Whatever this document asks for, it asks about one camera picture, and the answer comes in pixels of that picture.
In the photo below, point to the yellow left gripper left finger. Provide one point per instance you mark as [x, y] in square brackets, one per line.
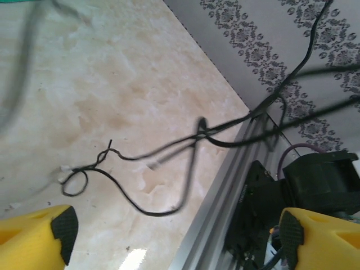
[28, 242]

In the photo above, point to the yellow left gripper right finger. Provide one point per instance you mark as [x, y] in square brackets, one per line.
[332, 244]

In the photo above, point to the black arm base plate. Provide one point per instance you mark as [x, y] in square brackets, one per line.
[253, 197]

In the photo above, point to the aluminium front rail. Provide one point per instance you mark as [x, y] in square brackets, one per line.
[213, 213]

